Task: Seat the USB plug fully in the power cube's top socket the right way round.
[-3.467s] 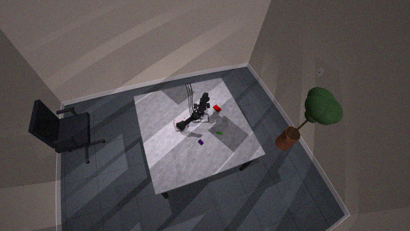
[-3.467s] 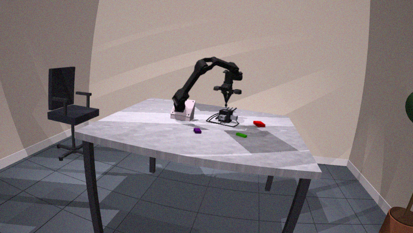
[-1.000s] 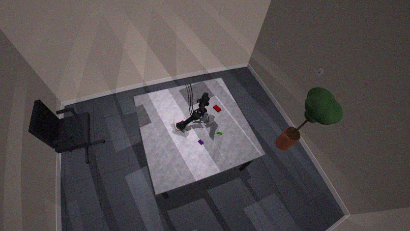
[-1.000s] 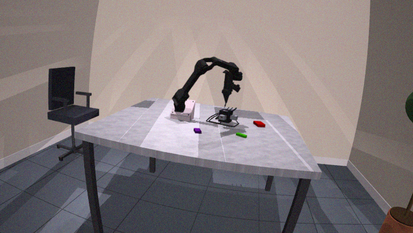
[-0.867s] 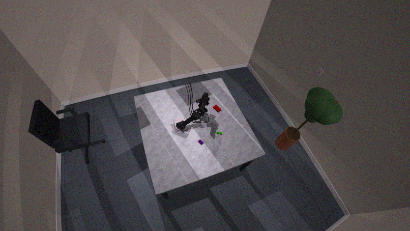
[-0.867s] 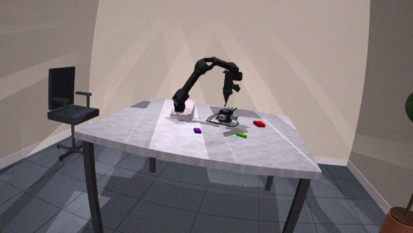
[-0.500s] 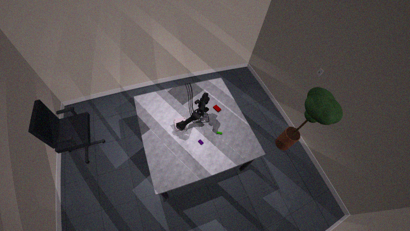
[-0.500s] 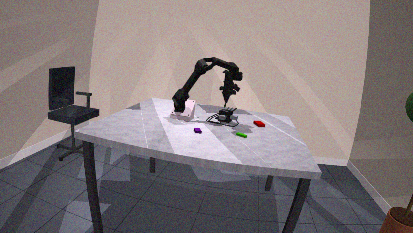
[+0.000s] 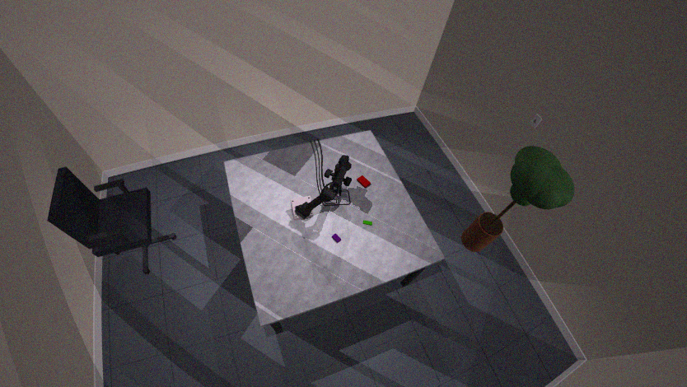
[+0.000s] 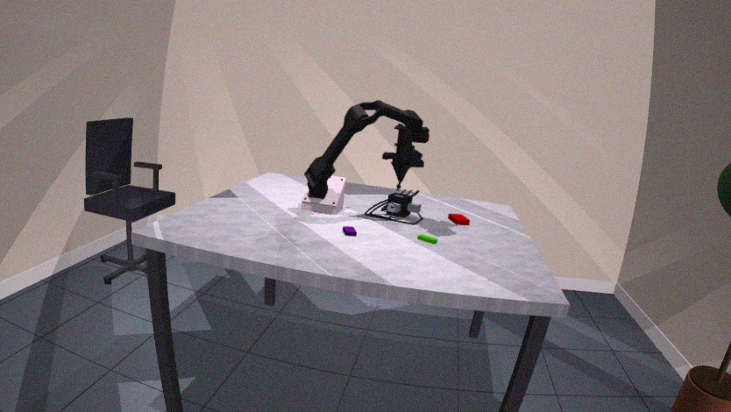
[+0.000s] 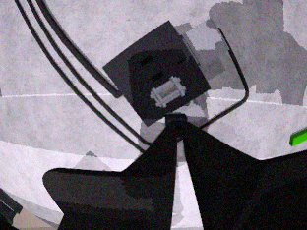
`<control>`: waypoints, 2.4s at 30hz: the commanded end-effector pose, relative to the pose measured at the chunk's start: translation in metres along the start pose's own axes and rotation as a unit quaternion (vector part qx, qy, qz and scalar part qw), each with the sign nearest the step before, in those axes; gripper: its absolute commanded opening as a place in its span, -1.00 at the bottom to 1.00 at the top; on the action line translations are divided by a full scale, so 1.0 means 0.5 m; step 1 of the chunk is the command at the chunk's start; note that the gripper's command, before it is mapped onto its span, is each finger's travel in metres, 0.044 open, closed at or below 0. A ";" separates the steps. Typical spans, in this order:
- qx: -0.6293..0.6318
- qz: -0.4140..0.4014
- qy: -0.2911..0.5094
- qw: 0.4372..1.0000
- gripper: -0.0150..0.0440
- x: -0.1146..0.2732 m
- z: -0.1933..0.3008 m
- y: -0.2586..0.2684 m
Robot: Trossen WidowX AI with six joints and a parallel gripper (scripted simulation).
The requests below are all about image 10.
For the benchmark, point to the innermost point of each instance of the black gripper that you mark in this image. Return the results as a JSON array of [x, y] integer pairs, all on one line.
[[401, 159]]

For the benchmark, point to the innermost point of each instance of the small green bar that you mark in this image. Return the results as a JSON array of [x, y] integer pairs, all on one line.
[[427, 239]]

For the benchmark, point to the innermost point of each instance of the small purple block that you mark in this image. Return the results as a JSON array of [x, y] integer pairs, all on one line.
[[349, 231]]

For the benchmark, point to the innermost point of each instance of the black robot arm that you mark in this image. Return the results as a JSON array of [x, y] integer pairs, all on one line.
[[355, 120]]

